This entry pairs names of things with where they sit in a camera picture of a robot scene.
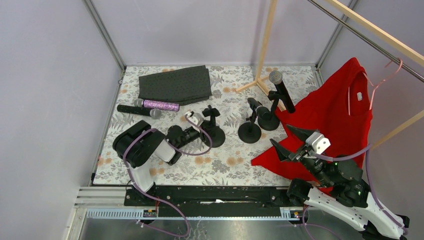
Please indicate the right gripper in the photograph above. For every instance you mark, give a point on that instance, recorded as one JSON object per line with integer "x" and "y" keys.
{"x": 298, "y": 154}

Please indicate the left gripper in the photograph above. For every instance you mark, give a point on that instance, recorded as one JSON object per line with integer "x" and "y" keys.
{"x": 201, "y": 129}

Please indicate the black mic stand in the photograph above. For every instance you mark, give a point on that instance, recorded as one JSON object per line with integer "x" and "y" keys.
{"x": 249, "y": 132}
{"x": 210, "y": 126}
{"x": 274, "y": 123}

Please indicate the black microphone silver grille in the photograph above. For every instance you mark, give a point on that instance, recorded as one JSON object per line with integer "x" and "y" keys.
{"x": 276, "y": 78}

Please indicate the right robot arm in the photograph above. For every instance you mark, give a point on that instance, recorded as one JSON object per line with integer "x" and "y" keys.
{"x": 351, "y": 198}

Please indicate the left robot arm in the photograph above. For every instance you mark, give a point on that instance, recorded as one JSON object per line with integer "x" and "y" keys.
{"x": 139, "y": 143}

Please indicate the dark grey perforated felt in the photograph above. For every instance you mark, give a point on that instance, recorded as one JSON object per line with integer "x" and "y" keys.
{"x": 182, "y": 86}

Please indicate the red t-shirt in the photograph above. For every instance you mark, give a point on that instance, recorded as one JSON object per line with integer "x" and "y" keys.
{"x": 339, "y": 109}

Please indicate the purple glitter microphone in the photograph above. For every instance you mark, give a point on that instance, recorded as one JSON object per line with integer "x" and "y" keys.
{"x": 167, "y": 106}

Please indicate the pink clothes hanger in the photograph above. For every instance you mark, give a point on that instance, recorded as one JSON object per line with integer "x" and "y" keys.
{"x": 374, "y": 87}

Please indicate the metal hanging rod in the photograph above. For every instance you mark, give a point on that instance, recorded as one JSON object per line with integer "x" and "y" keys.
{"x": 357, "y": 33}

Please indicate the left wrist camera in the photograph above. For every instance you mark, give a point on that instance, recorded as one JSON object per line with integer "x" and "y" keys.
{"x": 190, "y": 114}

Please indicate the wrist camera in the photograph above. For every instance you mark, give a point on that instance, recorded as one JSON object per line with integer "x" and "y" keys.
{"x": 318, "y": 142}
{"x": 190, "y": 114}

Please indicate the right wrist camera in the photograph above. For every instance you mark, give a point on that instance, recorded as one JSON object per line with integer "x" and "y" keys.
{"x": 318, "y": 142}

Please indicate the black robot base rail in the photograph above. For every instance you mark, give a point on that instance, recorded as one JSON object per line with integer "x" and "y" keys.
{"x": 214, "y": 201}

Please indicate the wooden clothes rack frame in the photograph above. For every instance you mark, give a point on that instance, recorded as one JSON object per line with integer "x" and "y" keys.
{"x": 303, "y": 34}

